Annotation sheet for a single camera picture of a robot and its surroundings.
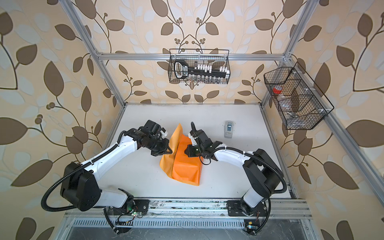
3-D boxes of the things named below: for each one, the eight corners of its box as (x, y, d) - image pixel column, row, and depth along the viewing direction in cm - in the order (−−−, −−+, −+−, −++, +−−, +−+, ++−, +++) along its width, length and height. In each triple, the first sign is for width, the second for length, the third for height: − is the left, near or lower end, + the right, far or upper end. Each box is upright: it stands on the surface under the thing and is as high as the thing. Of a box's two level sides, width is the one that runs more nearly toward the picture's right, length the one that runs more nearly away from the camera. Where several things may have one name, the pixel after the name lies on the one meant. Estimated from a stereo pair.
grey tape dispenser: (224, 137, 103) (225, 133, 99) (224, 124, 111) (225, 120, 107) (232, 138, 103) (234, 134, 99) (232, 125, 110) (233, 120, 106)
